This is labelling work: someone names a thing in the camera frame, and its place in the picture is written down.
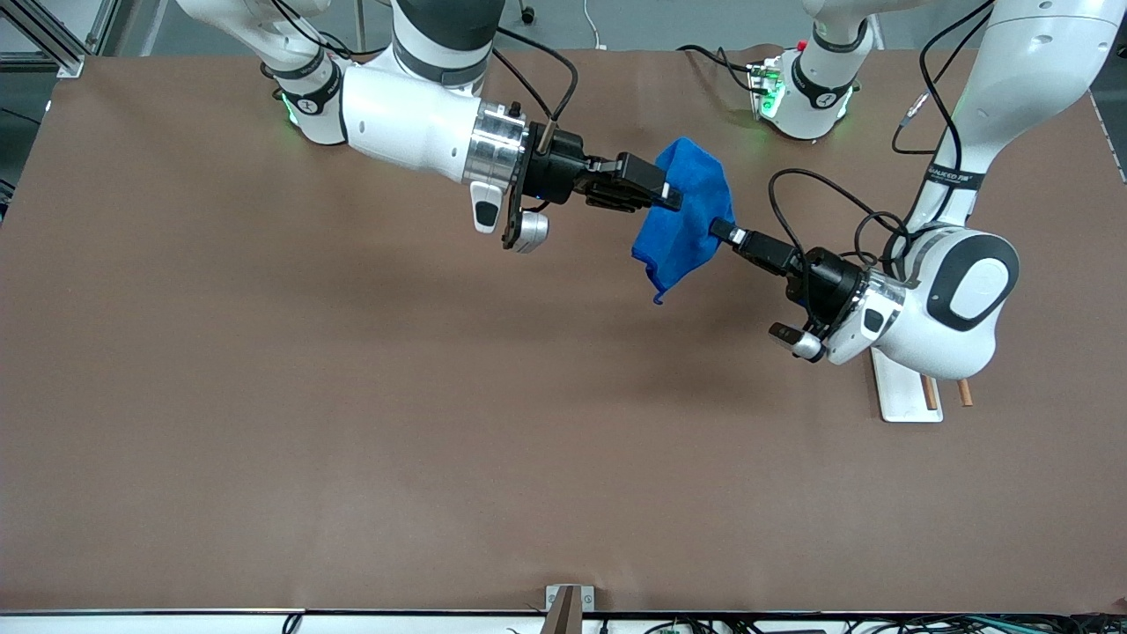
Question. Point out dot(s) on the white towel rack base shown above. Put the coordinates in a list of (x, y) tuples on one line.
[(902, 396)]

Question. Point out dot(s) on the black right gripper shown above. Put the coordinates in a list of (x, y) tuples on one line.
[(556, 169)]

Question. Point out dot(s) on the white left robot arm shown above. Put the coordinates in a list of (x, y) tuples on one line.
[(968, 291)]

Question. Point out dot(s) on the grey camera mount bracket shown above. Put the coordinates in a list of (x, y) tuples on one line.
[(570, 608)]

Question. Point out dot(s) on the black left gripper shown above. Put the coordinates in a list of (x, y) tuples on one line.
[(829, 280)]

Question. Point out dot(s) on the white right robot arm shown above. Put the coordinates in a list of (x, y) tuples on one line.
[(405, 114)]

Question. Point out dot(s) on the wooden towel rack rod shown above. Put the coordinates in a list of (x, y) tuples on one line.
[(930, 394), (965, 394)]

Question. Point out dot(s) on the aluminium frame profile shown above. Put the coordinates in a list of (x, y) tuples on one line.
[(44, 35)]

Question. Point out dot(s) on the chair base with caster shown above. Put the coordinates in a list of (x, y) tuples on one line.
[(526, 13)]

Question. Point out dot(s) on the blue microfibre towel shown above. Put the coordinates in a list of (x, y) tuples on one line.
[(687, 211)]

